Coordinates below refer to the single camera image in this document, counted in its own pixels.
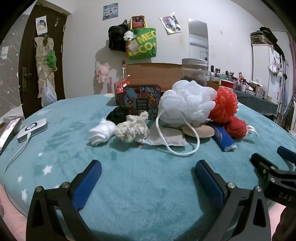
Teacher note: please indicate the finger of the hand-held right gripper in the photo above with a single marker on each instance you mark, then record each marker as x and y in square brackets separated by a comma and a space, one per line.
[286, 153]
[262, 163]

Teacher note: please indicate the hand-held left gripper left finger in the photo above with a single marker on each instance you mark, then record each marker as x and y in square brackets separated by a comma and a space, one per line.
[89, 183]

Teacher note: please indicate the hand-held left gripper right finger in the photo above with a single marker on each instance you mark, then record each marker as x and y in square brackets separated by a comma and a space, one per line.
[208, 183]

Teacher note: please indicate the red knitted plush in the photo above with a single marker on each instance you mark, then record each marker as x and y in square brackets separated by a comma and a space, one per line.
[235, 128]

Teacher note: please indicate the blue cloth roll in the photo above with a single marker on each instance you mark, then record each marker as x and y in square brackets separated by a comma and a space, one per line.
[223, 138]

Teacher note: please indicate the white cloth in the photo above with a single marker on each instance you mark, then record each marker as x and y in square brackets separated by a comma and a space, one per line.
[101, 133]

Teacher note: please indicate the beige powder puff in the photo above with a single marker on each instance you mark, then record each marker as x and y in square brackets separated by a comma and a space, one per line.
[201, 132]

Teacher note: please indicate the cream crochet scrunchie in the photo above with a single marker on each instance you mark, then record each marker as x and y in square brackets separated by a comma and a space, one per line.
[131, 131]

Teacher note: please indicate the white tissue sheet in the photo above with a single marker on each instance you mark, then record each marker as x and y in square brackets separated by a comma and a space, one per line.
[159, 135]

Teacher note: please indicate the red mesh bath loofah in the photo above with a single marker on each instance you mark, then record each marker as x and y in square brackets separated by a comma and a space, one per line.
[225, 104]

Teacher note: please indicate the black scrunchie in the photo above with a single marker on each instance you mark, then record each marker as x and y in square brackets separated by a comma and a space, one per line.
[116, 114]

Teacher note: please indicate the white mesh bath loofah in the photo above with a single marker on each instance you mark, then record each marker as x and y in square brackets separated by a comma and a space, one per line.
[187, 104]

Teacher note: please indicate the cardboard box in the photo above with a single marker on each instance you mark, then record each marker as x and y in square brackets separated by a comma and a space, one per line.
[152, 73]

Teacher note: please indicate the person's right forearm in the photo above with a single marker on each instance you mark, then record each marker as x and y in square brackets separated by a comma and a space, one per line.
[286, 224]

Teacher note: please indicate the white power bank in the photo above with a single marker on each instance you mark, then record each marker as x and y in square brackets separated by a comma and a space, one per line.
[32, 129]

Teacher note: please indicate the row of cosmetic bottles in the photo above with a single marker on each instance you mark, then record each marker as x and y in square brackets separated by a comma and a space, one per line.
[245, 83]

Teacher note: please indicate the pink bed sheet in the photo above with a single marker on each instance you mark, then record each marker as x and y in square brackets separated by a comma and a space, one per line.
[11, 220]

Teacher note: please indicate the white cabinet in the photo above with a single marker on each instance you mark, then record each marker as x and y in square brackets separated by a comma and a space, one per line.
[261, 69]

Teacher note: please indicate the smartphone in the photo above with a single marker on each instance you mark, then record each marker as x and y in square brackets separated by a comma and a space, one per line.
[9, 133]

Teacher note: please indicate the floral patterned tin box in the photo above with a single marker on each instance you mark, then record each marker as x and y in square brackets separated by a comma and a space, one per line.
[141, 102]

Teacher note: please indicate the clear plastic bag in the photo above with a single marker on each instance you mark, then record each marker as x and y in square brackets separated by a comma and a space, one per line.
[49, 93]

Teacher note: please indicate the pink stick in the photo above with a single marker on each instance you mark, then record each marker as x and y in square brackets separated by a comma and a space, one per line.
[111, 87]

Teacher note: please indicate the pink pig plush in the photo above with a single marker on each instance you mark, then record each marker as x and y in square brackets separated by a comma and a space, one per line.
[101, 71]

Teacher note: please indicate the glass jar with dark contents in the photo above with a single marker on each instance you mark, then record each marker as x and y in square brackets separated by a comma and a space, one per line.
[194, 69]

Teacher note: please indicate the dark bag on cabinet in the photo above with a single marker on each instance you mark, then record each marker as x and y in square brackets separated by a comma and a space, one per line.
[263, 36]

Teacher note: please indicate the green plush toy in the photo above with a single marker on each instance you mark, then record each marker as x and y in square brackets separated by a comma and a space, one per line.
[52, 60]

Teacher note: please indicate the beige hanging door organizer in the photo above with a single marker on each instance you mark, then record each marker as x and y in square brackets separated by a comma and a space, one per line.
[42, 53]

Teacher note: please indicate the dark wooden door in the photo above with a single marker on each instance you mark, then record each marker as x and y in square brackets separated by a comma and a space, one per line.
[26, 53]

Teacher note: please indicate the green tote bag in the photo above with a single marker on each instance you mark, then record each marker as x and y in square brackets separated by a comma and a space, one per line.
[144, 46]

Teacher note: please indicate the black hanging bag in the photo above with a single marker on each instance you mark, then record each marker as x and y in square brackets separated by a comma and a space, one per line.
[116, 37]

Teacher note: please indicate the panda plush charm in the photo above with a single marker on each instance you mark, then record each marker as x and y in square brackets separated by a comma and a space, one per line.
[128, 36]

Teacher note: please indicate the photo on door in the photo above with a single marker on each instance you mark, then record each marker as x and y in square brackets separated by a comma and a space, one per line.
[41, 24]

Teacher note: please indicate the red photo card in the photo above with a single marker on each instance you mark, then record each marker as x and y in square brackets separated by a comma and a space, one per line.
[137, 22]

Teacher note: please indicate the wall mirror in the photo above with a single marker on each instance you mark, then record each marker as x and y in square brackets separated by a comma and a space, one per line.
[198, 41]

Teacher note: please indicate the photo collage wall poster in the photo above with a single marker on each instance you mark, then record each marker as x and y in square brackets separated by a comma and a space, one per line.
[170, 24]

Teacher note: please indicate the blue wall poster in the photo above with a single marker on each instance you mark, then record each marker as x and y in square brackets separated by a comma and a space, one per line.
[110, 11]

